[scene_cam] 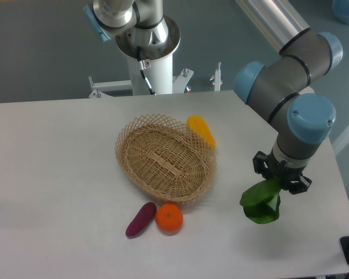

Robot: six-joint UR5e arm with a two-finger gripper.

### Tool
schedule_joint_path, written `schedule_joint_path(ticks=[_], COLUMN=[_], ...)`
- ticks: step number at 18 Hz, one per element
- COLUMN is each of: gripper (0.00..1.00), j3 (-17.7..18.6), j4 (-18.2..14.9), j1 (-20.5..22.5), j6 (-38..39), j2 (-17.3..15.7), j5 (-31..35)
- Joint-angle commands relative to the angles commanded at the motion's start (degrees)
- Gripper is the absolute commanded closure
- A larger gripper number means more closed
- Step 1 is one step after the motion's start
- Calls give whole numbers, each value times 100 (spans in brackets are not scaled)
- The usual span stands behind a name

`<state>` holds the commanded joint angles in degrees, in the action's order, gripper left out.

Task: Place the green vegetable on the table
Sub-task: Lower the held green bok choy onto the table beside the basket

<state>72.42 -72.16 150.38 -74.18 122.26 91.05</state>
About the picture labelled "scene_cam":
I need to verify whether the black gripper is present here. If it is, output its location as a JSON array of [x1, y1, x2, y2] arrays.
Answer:
[[252, 151, 312, 195]]

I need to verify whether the green leafy bok choy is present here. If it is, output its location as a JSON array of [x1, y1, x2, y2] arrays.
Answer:
[[240, 178, 282, 224]]

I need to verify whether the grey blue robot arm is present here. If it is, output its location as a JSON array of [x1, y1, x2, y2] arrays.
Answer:
[[84, 1, 343, 194]]

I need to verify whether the yellow mango toy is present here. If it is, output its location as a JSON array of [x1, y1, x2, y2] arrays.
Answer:
[[186, 115, 216, 148]]

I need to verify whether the orange tangerine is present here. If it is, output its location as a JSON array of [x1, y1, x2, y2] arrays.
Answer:
[[155, 203, 183, 233]]

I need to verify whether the woven wicker basket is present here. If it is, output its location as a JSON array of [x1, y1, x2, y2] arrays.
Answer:
[[115, 114, 216, 203]]

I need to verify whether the purple sweet potato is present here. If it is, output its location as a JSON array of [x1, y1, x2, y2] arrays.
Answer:
[[125, 202, 157, 238]]

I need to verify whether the blue plastic bag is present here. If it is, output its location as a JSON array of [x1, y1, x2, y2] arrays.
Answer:
[[332, 0, 349, 25]]

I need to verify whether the white frame bar right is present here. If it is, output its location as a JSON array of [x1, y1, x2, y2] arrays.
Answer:
[[331, 124, 349, 157]]

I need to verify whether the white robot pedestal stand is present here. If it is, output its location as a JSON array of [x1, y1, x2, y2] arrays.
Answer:
[[88, 16, 224, 99]]

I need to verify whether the black cable on pedestal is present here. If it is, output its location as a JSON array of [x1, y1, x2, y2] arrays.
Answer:
[[136, 45, 157, 96]]

